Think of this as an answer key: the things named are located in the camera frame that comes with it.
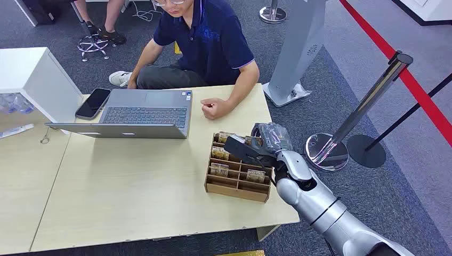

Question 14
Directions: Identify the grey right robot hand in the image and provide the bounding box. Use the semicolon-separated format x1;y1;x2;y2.
251;122;294;155

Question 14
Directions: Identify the person's left hand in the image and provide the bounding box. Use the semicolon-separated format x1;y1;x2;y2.
200;97;232;121

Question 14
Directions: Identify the brown patterned card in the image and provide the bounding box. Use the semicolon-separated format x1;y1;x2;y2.
245;169;267;184
209;162;230;178
217;131;236;144
211;146;231;161
244;135;264;148

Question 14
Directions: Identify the person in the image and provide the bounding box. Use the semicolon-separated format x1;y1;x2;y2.
108;0;261;121
73;0;127;45

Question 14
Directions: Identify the wooden card organizer box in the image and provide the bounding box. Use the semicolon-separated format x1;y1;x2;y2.
204;131;273;204

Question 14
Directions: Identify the grey open laptop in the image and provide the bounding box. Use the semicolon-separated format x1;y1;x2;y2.
45;89;193;140

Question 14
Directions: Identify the black smartphone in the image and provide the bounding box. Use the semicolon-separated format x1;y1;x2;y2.
75;87;112;121

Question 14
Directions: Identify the chrome stool base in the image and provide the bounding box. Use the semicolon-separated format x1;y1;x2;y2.
70;0;118;63

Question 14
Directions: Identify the white cabinet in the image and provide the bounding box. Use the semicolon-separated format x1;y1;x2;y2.
0;46;84;135

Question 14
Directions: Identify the grey kiosk stand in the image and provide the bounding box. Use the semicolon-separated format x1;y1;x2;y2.
261;0;328;108

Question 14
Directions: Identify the pale table leg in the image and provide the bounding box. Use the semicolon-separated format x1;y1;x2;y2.
255;223;282;243

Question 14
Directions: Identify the chrome stanchion base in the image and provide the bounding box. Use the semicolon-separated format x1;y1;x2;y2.
258;0;288;25

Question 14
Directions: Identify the clear water bottles pack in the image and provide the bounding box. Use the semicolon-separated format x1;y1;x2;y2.
0;92;35;116

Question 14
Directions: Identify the dark box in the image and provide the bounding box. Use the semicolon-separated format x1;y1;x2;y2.
13;0;73;28

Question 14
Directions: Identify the gold edge strip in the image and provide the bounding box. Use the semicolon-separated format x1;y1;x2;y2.
214;250;266;256

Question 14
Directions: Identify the white flat strip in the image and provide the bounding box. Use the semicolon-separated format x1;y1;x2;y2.
0;123;36;140

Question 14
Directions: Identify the red barrier belt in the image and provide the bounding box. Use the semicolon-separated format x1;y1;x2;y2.
338;0;452;148

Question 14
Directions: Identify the white platform with dark base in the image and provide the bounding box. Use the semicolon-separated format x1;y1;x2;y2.
391;0;452;27

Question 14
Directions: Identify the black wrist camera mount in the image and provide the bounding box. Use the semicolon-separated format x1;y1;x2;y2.
223;134;277;168

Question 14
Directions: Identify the white cable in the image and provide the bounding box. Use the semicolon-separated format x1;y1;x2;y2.
131;0;164;22

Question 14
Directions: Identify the black stanchion post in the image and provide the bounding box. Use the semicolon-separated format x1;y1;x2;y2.
346;72;452;169

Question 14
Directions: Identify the chrome stanchion post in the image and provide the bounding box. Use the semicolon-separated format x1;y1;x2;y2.
305;50;415;173

